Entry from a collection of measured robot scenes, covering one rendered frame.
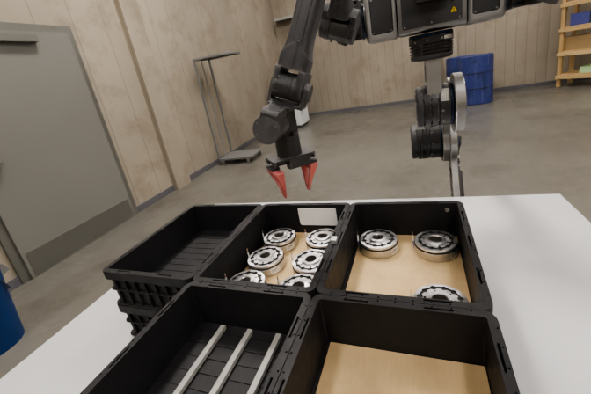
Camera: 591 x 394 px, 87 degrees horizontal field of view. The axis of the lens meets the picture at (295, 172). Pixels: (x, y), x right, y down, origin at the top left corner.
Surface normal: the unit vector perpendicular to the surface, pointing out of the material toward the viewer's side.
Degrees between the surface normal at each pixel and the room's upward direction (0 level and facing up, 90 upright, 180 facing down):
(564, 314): 0
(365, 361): 0
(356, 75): 90
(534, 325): 0
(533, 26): 90
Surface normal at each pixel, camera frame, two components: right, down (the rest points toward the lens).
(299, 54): -0.28, 0.22
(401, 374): -0.18, -0.93
